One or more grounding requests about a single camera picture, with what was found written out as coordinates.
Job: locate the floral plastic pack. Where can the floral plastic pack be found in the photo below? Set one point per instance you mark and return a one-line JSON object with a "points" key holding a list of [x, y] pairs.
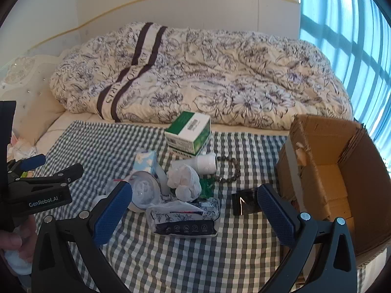
{"points": [[183, 219]]}

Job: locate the white tufted headboard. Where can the white tufted headboard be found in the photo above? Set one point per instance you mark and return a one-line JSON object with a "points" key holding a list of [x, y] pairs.
{"points": [[18, 76]]}

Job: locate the floral duvet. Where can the floral duvet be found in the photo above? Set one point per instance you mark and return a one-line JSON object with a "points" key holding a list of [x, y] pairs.
{"points": [[213, 76]]}

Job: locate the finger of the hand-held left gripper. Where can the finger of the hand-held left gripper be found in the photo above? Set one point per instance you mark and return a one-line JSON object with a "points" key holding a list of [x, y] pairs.
{"points": [[33, 161], [61, 175]]}

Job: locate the green packet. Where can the green packet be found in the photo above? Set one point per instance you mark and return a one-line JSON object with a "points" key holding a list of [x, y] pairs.
{"points": [[206, 187]]}

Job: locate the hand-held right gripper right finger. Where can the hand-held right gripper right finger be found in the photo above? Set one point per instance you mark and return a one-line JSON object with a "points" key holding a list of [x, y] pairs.
{"points": [[275, 216]]}

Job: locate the crumpled white tissue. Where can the crumpled white tissue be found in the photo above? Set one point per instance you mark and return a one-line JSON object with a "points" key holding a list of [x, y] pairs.
{"points": [[183, 180]]}

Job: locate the light blue tissue packet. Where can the light blue tissue packet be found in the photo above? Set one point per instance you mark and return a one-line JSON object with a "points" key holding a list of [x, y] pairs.
{"points": [[145, 160]]}

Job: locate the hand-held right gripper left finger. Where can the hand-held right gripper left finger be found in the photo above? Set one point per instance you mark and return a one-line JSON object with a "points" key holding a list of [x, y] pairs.
{"points": [[113, 215]]}

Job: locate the blue curtain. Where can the blue curtain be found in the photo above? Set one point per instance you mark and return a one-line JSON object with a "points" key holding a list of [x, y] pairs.
{"points": [[345, 36]]}

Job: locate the white plastic wrapper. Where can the white plastic wrapper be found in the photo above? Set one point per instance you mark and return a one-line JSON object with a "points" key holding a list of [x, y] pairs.
{"points": [[21, 150]]}

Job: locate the black glossy card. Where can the black glossy card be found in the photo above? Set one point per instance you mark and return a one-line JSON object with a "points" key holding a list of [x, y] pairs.
{"points": [[244, 204]]}

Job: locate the person's left hand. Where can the person's left hand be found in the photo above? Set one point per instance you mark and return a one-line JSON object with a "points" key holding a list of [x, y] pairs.
{"points": [[12, 239]]}

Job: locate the checked cloth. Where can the checked cloth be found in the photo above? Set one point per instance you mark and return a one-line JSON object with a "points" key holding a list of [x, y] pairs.
{"points": [[183, 265]]}

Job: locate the green and white box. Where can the green and white box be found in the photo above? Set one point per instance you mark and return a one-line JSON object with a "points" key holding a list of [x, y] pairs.
{"points": [[186, 140]]}

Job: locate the white cloth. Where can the white cloth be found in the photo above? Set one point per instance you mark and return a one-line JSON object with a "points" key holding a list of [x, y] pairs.
{"points": [[18, 262]]}

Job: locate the white tape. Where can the white tape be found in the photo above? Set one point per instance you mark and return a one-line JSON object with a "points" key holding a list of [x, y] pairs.
{"points": [[143, 189]]}

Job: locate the cardboard box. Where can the cardboard box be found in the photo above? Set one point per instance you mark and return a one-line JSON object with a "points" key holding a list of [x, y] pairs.
{"points": [[330, 186]]}

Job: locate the white cylinder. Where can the white cylinder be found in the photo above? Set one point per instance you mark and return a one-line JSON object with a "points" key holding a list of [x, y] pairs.
{"points": [[204, 163]]}

